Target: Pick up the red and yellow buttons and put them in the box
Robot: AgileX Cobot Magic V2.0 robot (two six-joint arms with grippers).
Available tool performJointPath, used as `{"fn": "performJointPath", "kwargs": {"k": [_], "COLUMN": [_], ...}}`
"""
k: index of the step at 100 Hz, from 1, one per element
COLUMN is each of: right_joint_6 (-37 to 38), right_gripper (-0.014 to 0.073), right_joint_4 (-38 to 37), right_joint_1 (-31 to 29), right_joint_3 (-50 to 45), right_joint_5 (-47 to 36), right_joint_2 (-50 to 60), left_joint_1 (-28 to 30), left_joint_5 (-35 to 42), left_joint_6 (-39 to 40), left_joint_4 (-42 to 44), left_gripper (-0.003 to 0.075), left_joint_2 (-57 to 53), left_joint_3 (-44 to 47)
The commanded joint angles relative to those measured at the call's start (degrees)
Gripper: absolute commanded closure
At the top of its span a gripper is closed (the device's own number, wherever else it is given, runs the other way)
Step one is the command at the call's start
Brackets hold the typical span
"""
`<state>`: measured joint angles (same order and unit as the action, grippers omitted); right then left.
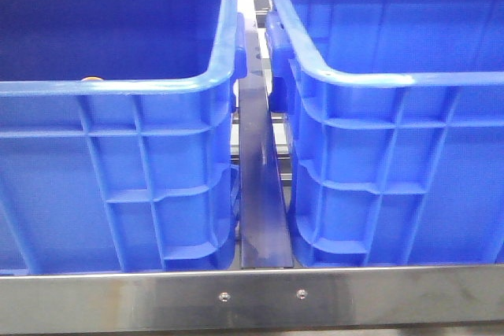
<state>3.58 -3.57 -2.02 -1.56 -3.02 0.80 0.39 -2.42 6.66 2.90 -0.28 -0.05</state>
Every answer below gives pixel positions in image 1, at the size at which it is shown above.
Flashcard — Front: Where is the yellow push button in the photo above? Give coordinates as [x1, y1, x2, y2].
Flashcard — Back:
[81, 76, 103, 82]

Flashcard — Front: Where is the steel centre divider bar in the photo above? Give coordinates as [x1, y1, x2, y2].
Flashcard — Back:
[239, 13, 294, 269]

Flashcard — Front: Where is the blue left plastic bin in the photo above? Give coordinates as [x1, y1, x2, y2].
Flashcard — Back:
[1, 0, 246, 276]

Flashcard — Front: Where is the blue plastic bin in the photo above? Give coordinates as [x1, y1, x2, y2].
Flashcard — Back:
[1, 0, 246, 276]
[267, 0, 503, 267]

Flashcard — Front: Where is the blue right plastic bin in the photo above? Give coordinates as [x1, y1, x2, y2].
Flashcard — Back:
[267, 0, 503, 267]

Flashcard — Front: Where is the steel front shelf rail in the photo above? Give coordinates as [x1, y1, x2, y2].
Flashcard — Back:
[1, 265, 503, 334]

